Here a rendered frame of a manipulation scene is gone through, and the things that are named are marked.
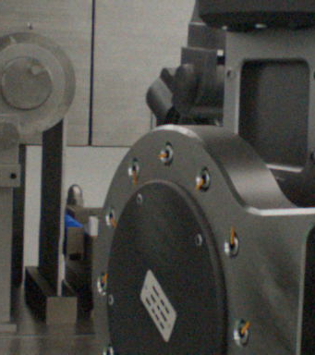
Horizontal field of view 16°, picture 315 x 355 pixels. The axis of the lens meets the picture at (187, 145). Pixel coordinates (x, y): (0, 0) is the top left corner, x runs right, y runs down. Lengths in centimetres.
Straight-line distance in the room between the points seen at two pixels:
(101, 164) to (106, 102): 238
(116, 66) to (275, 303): 151
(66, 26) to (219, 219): 146
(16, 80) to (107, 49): 41
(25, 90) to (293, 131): 102
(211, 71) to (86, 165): 318
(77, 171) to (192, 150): 379
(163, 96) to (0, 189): 39
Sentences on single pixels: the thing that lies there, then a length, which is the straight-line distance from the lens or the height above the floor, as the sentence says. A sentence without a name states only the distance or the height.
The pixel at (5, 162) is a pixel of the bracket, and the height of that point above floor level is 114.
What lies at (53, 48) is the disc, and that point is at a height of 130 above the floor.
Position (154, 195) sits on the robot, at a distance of 64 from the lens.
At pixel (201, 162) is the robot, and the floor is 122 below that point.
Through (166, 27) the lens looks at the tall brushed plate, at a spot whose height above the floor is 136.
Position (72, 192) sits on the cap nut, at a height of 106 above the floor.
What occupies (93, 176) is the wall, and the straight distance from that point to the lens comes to 441.
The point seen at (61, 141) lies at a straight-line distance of 170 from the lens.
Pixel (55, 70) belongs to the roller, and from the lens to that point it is 168.
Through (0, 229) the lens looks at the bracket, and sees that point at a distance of 164.
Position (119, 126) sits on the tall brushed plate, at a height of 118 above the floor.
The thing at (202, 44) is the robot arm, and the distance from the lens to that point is 124.
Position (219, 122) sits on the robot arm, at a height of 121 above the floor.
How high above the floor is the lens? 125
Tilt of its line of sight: 3 degrees down
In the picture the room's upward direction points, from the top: 2 degrees clockwise
